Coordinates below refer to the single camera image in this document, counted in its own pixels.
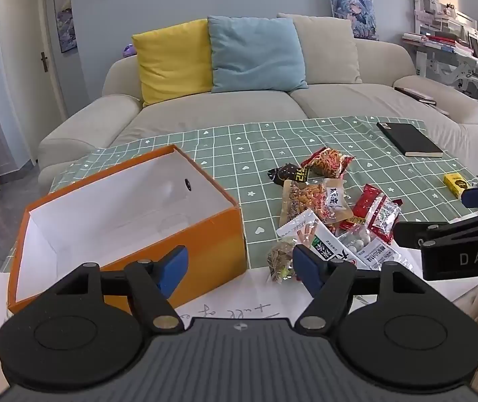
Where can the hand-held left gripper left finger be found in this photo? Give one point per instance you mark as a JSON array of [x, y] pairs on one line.
[[174, 270]]

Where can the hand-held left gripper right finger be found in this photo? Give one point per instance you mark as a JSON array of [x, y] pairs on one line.
[[308, 270]]

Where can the large red snack packet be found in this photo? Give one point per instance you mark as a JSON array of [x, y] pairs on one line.
[[373, 203]]

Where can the orange cardboard box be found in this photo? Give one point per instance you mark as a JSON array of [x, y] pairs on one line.
[[218, 243]]

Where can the clear peanut snack packet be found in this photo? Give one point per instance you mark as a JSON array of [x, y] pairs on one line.
[[306, 199]]

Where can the small clear nut packet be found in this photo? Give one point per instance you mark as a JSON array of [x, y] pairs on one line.
[[278, 259]]

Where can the small yellow box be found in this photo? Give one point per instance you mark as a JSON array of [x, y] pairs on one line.
[[454, 183]]

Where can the white green snack packet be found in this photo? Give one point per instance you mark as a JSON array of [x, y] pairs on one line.
[[301, 224]]

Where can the clear packet of white balls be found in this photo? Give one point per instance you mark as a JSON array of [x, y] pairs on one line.
[[360, 238]]

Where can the white handwritten paper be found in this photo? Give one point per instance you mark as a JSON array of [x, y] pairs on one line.
[[239, 297]]

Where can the black notebook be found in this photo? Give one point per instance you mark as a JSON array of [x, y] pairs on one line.
[[410, 138]]

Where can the dark brown snack packet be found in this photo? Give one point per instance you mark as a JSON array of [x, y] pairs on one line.
[[287, 173]]

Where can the red yellow snack packet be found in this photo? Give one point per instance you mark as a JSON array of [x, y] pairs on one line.
[[327, 161]]

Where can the dark book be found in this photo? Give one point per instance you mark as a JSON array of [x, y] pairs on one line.
[[414, 94]]

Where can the green checked tablecloth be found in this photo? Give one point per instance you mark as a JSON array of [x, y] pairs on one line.
[[264, 142]]

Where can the white desk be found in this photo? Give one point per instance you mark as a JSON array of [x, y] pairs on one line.
[[444, 67]]

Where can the beige sofa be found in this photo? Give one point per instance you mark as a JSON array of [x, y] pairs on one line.
[[222, 117]]

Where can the stack of books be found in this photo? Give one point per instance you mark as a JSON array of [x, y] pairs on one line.
[[440, 42]]

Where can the white desk organiser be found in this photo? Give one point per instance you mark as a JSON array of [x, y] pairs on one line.
[[444, 14]]

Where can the beige pillow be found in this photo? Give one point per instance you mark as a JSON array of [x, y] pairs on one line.
[[327, 50]]

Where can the yellow pillow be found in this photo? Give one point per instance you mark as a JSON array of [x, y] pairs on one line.
[[172, 63]]

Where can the light blue pillow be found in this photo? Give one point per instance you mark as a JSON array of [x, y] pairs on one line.
[[255, 54]]

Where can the figure print pillow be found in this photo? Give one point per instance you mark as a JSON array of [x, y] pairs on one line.
[[354, 14]]

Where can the purple plush toy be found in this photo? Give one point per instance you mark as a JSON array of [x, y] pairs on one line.
[[129, 50]]

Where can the white door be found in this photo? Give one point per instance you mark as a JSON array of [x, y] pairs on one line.
[[25, 50]]

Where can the wall poster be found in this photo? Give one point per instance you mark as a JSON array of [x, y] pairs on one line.
[[65, 16]]

